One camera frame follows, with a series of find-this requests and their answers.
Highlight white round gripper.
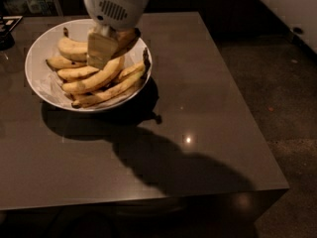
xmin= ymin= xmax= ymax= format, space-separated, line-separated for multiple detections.
xmin=83 ymin=0 xmax=149 ymax=69

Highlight curved yellow banana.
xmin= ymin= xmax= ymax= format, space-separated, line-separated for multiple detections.
xmin=57 ymin=28 xmax=88 ymax=61

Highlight long middle yellow banana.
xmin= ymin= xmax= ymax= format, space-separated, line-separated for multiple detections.
xmin=61 ymin=56 xmax=125 ymax=94

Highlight long yellow banana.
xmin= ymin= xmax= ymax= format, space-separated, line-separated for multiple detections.
xmin=71 ymin=71 xmax=144 ymax=108
xmin=61 ymin=56 xmax=125 ymax=94

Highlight upright banana brown stem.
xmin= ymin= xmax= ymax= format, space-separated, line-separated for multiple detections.
xmin=114 ymin=28 xmax=141 ymax=57

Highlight small yellow banana below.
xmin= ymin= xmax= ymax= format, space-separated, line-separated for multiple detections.
xmin=57 ymin=66 xmax=99 ymax=81

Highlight left short yellow banana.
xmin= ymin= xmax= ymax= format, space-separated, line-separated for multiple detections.
xmin=46 ymin=56 xmax=86 ymax=69

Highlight right banana black stem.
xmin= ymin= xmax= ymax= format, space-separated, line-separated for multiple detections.
xmin=113 ymin=47 xmax=152 ymax=84

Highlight bottom long yellow banana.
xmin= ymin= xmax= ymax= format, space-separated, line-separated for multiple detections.
xmin=71 ymin=71 xmax=144 ymax=108

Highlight white ceramic bowl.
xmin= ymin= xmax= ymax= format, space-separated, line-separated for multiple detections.
xmin=25 ymin=19 xmax=152 ymax=113

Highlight bottles on back shelf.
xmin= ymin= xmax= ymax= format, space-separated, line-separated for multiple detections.
xmin=0 ymin=0 xmax=62 ymax=17

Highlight black object table corner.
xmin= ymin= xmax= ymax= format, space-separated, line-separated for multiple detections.
xmin=0 ymin=16 xmax=23 ymax=51

